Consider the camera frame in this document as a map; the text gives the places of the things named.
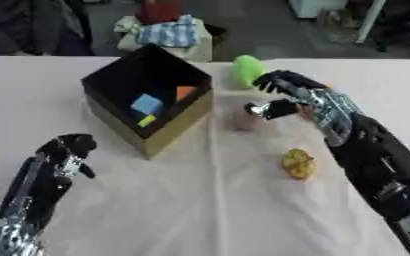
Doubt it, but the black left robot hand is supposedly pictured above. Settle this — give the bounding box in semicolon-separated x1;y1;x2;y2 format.
0;133;99;230

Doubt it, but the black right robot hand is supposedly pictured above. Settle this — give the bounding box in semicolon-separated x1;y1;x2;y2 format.
243;69;331;120

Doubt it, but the tan cardboard box black inside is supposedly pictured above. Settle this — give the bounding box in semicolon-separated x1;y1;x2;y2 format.
79;43;216;161

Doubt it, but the green toy fruit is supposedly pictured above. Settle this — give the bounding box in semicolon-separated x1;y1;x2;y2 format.
231;54;268;90

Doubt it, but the pink translucent cup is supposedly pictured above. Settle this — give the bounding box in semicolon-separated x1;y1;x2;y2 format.
229;99;270;132

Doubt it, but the yellow toy fruit cluster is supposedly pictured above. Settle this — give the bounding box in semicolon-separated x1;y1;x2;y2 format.
280;148;319;181

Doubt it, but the orange block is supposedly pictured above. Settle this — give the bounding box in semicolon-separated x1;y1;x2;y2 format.
175;85;200;102

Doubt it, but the white pole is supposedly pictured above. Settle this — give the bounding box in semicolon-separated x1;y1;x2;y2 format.
355;0;387;44

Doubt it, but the yellow-green block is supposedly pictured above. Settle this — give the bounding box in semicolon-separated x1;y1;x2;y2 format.
135;114;158;128

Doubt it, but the blue block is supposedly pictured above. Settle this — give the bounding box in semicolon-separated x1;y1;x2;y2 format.
129;93;165;116

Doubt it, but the blue striped cloth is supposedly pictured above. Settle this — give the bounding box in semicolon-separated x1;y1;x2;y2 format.
133;14;202;48

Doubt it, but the red bag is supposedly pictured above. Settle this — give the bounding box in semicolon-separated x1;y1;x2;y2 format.
133;0;188;25

